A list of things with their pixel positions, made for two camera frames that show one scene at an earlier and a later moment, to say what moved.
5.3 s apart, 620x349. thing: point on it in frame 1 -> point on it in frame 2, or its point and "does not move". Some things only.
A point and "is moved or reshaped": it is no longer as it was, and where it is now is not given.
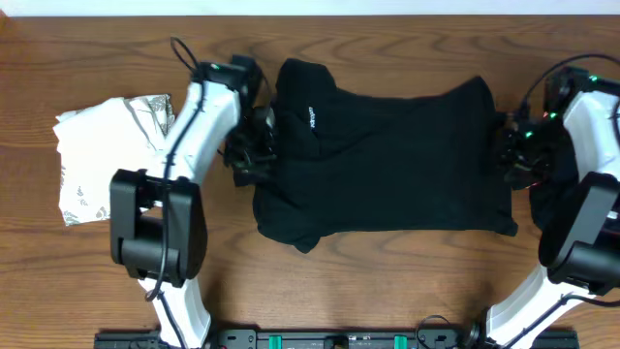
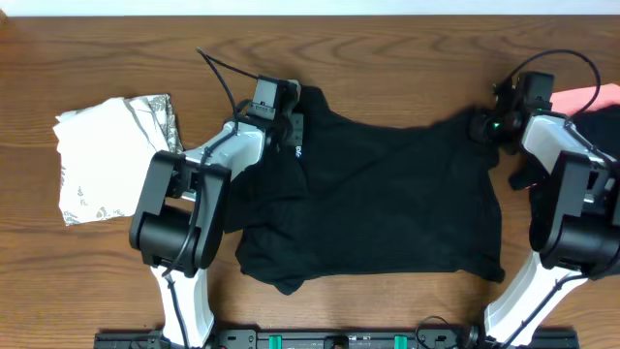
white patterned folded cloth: (99, 140) does not move
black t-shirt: (423, 162) is moved or reshaped
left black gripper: (263, 163) -> (297, 130)
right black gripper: (507, 156) -> (478, 127)
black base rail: (344, 338) does not move
